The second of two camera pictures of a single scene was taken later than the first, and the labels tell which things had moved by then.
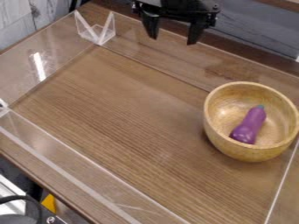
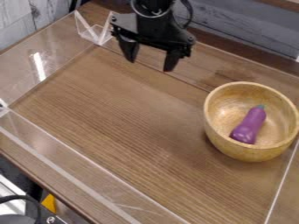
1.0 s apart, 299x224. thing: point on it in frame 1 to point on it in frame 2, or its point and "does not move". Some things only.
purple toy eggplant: [245, 133] does not move
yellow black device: [50, 203] does not move
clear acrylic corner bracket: [97, 33] does not move
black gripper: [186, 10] to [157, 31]
